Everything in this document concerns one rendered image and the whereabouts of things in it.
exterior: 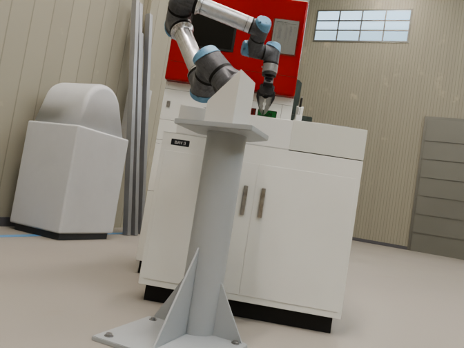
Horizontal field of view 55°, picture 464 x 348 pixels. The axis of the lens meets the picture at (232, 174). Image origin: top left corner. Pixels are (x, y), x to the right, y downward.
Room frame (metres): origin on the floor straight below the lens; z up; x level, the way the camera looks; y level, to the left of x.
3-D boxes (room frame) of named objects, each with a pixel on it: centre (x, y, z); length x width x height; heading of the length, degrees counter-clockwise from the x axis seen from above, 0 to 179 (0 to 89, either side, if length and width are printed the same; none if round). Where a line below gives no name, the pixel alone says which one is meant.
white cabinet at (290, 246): (2.41, -0.14, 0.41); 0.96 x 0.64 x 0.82; 85
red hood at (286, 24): (3.07, 0.07, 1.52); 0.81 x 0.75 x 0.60; 85
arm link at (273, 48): (2.17, -0.10, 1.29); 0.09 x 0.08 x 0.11; 102
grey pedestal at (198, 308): (1.69, 0.08, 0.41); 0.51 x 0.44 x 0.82; 158
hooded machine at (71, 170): (3.98, 1.40, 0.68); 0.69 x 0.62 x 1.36; 158
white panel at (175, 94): (2.76, 0.10, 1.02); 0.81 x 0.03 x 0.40; 85
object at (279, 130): (2.16, 0.02, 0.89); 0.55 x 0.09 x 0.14; 85
